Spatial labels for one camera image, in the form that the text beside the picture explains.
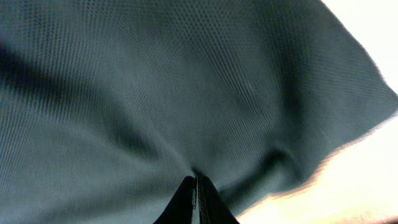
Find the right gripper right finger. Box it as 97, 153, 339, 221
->
197, 174, 239, 224

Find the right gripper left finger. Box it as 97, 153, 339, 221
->
154, 176, 196, 224

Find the black polo shirt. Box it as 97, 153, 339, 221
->
1, 0, 397, 223

